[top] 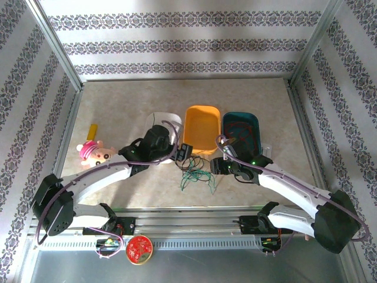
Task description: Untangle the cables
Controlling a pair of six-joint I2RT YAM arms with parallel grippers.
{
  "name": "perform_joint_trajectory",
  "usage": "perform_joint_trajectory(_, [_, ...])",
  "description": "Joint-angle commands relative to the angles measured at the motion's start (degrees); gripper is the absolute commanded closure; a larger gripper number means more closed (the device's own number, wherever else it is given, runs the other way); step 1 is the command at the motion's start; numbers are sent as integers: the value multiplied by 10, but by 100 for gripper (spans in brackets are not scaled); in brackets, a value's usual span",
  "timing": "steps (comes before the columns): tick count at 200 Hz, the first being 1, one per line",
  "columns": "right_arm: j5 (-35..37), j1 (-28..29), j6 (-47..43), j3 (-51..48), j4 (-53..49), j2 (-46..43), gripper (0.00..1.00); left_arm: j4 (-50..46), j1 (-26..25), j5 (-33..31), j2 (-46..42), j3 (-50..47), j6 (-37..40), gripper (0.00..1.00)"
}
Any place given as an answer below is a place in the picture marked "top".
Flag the white plastic bin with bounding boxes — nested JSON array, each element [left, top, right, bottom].
[[145, 111, 183, 164]]

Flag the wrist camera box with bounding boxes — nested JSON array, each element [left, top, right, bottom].
[[220, 144, 237, 160], [150, 124, 171, 144]]

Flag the yellow plastic bin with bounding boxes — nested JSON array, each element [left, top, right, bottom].
[[182, 105, 222, 155]]

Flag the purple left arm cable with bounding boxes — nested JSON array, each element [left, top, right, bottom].
[[35, 119, 182, 247]]

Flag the thin black cable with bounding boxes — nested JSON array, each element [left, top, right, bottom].
[[151, 113, 213, 178]]

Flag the dark green plastic bin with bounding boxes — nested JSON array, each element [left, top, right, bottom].
[[221, 111, 263, 157]]

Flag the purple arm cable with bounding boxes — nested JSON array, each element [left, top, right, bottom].
[[35, 119, 182, 247], [216, 134, 371, 243]]

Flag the aluminium side rail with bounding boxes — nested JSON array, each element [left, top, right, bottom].
[[286, 81, 328, 189], [44, 88, 85, 213]]

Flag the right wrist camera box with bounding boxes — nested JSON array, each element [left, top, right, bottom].
[[220, 144, 237, 160]]

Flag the aluminium frame post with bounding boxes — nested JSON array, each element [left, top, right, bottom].
[[290, 0, 344, 86], [25, 0, 85, 91]]

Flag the red round tin lid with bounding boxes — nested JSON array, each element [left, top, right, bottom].
[[125, 234, 154, 265]]

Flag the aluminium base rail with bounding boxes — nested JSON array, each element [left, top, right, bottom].
[[28, 206, 325, 237]]

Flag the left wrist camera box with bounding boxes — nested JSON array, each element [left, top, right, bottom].
[[150, 124, 171, 144]]

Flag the pink plush toy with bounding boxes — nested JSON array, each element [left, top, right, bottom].
[[75, 139, 118, 169]]

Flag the small circuit board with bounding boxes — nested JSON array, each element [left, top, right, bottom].
[[260, 235, 281, 255], [95, 238, 123, 258]]

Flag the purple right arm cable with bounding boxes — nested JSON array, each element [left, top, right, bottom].
[[216, 134, 371, 243]]

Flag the thin green cable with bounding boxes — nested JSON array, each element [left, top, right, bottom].
[[179, 167, 219, 196]]

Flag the thin red cable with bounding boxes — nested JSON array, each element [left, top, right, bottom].
[[226, 120, 257, 144]]

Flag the slotted grey cable duct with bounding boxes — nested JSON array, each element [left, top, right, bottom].
[[35, 237, 266, 251]]

